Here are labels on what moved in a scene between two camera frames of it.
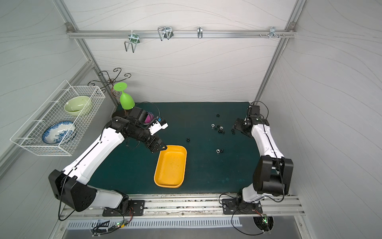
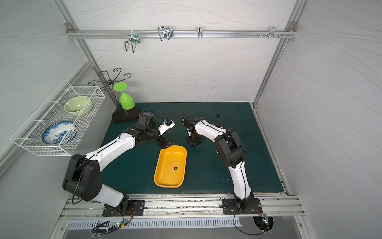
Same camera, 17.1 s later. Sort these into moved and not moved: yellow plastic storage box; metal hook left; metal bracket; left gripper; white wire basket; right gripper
Moved: right gripper; left gripper
Not moved: metal hook left; yellow plastic storage box; metal bracket; white wire basket
